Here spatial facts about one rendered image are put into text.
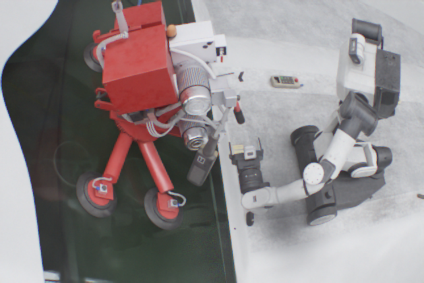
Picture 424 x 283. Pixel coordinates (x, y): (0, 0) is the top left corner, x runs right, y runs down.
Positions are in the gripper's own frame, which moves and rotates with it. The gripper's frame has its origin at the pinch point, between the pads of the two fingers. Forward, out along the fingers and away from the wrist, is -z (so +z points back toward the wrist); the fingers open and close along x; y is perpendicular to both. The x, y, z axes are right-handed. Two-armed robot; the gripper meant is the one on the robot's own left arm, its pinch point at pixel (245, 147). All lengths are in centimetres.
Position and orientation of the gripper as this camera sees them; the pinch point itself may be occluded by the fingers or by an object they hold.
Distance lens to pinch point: 169.4
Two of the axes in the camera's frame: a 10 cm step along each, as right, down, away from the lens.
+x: 9.9, -1.5, 0.0
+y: -0.7, -4.7, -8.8
